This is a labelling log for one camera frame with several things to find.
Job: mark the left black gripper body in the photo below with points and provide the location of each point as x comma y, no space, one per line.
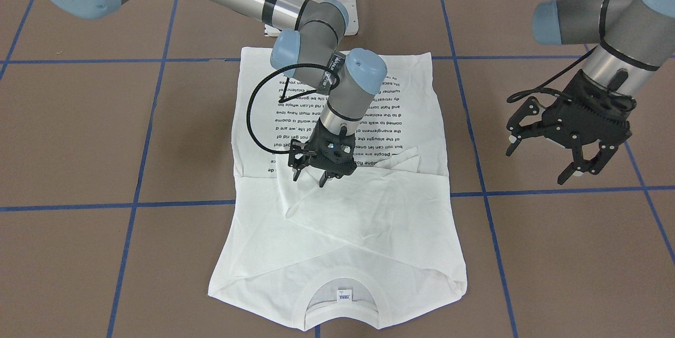
560,116

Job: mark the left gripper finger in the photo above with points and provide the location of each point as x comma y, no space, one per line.
519,132
580,165

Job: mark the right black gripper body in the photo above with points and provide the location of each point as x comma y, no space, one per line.
315,144

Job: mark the white long-sleeve printed shirt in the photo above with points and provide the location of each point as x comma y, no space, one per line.
379,246

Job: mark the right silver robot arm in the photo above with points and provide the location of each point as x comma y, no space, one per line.
307,50

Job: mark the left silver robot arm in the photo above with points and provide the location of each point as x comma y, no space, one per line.
633,39

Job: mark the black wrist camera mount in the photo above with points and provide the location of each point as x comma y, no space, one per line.
300,154

